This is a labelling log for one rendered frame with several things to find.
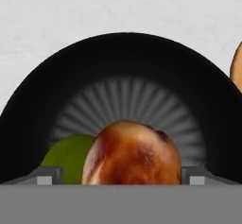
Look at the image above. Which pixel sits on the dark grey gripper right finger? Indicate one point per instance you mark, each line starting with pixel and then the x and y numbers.
pixel 196 175

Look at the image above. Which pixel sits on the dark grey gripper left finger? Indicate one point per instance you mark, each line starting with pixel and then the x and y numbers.
pixel 47 175

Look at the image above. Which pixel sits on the green lime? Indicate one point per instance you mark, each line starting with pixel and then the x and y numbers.
pixel 71 158

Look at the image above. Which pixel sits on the brown chicken drumstick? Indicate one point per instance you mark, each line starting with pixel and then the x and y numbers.
pixel 132 153

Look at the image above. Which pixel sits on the black bowl with ribbed base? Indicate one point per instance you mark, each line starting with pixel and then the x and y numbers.
pixel 126 64

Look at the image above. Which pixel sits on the tan wooden plate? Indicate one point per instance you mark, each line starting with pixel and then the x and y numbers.
pixel 237 68

